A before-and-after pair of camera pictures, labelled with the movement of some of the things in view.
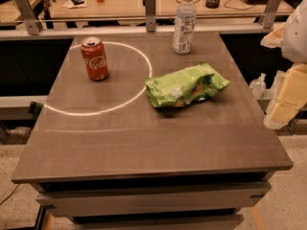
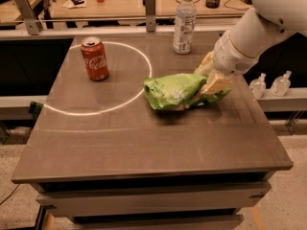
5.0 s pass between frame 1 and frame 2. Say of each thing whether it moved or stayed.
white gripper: moved
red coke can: stayed
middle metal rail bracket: stayed
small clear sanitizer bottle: stayed
